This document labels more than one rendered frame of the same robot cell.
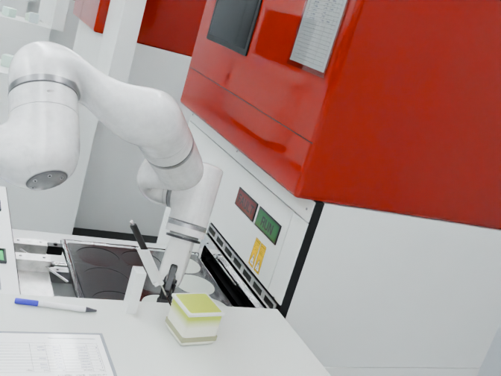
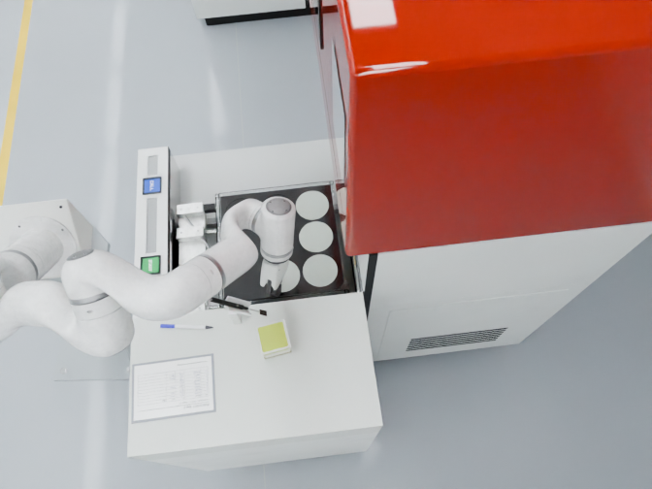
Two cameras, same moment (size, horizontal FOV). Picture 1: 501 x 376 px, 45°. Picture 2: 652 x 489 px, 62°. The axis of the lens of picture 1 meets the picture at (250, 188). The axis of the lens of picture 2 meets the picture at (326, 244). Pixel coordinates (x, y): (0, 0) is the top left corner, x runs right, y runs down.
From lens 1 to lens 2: 1.14 m
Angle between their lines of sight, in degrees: 53
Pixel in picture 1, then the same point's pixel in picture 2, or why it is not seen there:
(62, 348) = (185, 374)
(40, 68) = (76, 295)
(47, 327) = (179, 350)
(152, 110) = (161, 315)
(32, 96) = (80, 315)
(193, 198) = (270, 241)
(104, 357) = (210, 381)
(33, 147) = (94, 349)
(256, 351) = (323, 356)
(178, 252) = (269, 273)
